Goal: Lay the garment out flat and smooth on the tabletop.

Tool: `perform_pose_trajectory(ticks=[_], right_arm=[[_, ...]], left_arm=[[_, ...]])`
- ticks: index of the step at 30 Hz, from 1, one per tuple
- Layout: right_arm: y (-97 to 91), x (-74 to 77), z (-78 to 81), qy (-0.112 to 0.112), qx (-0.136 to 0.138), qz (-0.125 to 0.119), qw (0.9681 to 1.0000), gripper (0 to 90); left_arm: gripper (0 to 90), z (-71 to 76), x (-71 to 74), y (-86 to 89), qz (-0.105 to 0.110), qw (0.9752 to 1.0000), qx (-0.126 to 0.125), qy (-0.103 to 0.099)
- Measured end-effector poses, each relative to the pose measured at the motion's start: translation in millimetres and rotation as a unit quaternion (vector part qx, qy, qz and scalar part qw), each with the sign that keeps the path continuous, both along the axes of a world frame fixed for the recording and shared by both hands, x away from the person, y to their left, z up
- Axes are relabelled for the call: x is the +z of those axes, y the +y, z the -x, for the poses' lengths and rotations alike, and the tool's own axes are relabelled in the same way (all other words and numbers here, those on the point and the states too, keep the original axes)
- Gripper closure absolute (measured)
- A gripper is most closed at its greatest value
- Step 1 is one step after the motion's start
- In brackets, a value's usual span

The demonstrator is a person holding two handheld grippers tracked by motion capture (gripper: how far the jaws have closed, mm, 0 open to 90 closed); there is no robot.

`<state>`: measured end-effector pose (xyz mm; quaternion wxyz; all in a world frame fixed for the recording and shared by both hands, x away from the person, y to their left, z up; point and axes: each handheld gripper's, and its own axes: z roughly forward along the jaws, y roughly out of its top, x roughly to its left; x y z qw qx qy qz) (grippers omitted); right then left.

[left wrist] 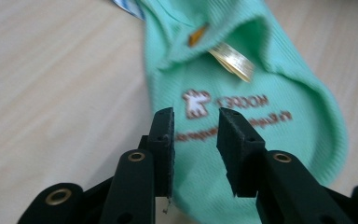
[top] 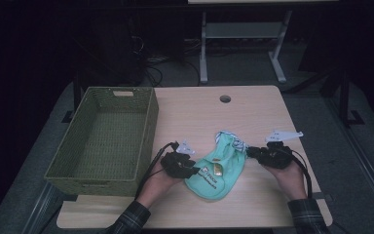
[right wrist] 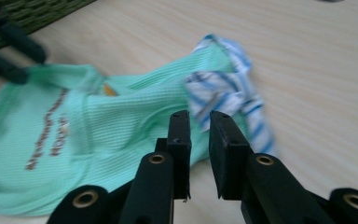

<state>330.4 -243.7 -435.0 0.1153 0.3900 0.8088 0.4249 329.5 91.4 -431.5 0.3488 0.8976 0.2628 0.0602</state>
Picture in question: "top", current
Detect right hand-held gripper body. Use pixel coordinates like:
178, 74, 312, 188
259, 130, 305, 171

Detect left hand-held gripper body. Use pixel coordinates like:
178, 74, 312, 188
160, 139, 197, 179

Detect mint green baby garment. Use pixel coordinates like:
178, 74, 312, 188
184, 130, 249, 202

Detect green woven basket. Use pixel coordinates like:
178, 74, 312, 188
44, 86, 160, 198

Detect person's right hand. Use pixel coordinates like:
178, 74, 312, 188
262, 160, 308, 201

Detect person's left hand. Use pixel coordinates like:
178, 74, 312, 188
135, 160, 183, 209

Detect black metal stand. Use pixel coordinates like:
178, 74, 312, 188
318, 62, 366, 129
60, 69, 83, 125

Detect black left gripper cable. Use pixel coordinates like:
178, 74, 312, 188
133, 141, 180, 201

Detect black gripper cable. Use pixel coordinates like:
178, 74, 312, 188
280, 145, 314, 200
133, 141, 180, 201

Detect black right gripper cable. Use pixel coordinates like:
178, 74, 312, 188
280, 145, 314, 200

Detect metal floor rail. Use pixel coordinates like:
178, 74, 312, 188
20, 180, 64, 234
324, 96, 374, 225

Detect bundle of floor cables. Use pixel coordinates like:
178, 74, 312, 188
132, 33, 203, 88

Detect white metal table frame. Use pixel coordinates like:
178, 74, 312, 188
188, 0, 339, 85

